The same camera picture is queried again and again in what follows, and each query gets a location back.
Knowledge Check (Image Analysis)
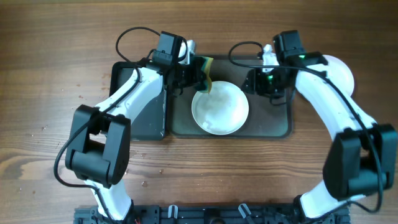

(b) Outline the green yellow sponge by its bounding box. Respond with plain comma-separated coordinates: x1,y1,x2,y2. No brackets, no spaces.
196,56,213,93

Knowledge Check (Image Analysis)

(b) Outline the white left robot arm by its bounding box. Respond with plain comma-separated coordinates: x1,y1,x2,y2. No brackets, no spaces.
53,32,213,223

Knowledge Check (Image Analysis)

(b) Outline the dark grey serving tray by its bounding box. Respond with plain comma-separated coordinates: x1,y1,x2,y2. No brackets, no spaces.
167,55,293,139

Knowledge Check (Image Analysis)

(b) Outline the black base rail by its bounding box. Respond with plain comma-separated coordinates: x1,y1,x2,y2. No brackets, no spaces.
73,203,351,224

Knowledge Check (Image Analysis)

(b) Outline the white plate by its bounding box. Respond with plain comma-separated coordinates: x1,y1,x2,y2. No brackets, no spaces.
191,81,249,136
323,55,354,96

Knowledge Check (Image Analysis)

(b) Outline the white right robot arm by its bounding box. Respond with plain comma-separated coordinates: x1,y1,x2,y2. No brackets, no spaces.
242,30,397,223

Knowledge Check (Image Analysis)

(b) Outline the black water tray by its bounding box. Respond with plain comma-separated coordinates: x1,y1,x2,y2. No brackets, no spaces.
109,62,167,141

